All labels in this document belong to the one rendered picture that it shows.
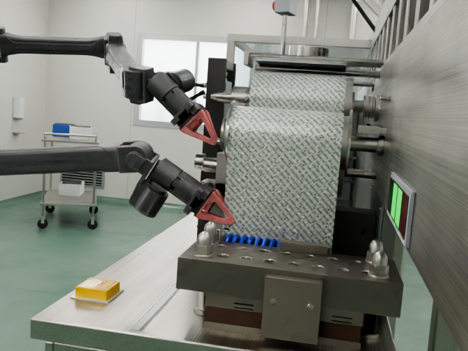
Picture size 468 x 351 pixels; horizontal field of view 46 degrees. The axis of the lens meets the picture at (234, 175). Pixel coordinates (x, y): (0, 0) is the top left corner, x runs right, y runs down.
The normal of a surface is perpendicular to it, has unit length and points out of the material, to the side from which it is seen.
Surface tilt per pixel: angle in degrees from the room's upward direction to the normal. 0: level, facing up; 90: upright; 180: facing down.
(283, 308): 90
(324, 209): 90
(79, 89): 90
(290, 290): 90
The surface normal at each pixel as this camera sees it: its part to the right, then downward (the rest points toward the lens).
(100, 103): -0.18, 0.11
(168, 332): 0.07, -0.99
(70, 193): 0.09, 0.12
